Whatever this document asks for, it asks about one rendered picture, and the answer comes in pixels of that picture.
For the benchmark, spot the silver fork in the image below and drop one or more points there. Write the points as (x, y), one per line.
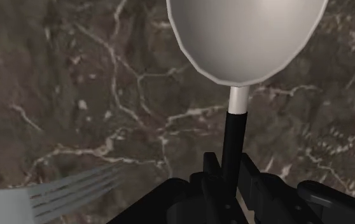
(56, 194)

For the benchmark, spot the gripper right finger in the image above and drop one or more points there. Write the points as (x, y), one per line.
(276, 198)

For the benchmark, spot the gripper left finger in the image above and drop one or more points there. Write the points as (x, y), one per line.
(196, 198)

